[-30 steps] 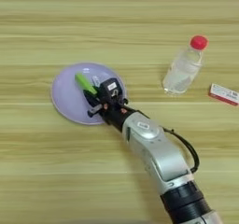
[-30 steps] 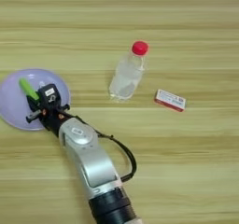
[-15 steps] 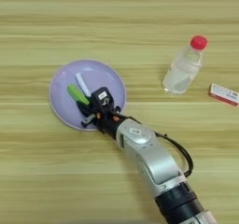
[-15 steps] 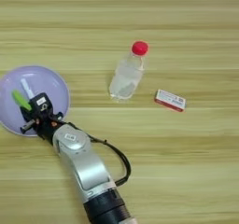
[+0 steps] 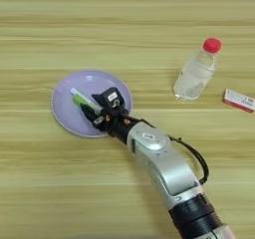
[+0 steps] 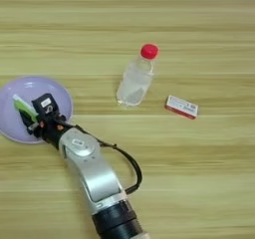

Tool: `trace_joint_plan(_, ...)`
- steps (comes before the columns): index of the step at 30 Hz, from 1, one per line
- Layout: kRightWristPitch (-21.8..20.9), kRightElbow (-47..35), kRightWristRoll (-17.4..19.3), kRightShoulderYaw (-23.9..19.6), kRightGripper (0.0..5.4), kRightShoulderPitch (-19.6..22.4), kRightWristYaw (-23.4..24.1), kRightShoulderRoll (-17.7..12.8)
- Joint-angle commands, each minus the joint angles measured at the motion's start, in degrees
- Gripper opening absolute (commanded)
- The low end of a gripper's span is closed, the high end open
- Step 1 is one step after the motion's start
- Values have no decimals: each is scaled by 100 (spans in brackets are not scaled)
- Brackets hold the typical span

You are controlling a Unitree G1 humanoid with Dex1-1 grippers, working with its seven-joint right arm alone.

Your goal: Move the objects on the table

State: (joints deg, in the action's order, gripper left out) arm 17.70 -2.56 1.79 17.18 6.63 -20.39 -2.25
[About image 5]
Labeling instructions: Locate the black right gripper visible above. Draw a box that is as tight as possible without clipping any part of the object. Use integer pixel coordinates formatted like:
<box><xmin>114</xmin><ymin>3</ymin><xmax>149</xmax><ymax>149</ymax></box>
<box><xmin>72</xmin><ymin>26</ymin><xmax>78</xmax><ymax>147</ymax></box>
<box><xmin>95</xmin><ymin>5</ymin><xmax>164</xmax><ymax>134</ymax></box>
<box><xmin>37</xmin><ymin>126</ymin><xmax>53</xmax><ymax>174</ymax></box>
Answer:
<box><xmin>80</xmin><ymin>93</ymin><xmax>140</xmax><ymax>145</ymax></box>

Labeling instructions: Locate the green rectangular block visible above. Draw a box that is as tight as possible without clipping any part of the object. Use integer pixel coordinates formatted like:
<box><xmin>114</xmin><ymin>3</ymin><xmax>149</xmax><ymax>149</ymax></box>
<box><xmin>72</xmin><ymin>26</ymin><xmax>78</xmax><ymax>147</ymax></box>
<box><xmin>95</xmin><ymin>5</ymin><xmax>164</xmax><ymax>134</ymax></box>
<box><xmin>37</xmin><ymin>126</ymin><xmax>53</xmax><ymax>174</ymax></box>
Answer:
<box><xmin>72</xmin><ymin>94</ymin><xmax>101</xmax><ymax>115</ymax></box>

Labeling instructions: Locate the lilac round plate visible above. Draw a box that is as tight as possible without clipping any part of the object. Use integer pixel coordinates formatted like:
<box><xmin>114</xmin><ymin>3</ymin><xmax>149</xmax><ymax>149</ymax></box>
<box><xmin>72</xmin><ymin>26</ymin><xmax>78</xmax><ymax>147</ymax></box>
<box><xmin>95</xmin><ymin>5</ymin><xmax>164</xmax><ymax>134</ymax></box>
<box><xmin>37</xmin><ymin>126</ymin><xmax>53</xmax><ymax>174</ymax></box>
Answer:
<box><xmin>50</xmin><ymin>69</ymin><xmax>133</xmax><ymax>138</ymax></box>

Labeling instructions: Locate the clear bottle with red cap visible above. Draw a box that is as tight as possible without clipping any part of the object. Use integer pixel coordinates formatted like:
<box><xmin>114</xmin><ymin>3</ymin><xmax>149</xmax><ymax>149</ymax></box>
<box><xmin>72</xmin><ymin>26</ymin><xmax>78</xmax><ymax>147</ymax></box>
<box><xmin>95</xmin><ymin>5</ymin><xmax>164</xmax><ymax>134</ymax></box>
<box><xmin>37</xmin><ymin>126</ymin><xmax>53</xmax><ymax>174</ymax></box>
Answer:
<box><xmin>172</xmin><ymin>37</ymin><xmax>223</xmax><ymax>103</ymax></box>

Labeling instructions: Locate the red and white small box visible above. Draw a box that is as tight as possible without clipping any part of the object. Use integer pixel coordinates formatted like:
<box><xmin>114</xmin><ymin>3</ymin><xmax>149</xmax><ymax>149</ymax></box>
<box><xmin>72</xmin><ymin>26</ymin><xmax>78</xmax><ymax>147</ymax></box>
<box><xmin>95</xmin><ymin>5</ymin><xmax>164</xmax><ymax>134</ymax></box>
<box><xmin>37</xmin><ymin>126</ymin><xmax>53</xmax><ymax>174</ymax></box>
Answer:
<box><xmin>222</xmin><ymin>89</ymin><xmax>255</xmax><ymax>115</ymax></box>

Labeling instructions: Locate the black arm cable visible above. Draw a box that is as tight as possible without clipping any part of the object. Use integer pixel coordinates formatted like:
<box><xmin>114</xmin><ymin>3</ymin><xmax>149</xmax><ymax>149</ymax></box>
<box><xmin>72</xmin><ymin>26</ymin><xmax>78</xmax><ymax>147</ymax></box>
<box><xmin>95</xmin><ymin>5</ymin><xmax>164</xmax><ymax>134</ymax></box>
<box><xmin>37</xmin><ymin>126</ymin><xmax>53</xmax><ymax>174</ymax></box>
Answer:
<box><xmin>127</xmin><ymin>116</ymin><xmax>210</xmax><ymax>186</ymax></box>

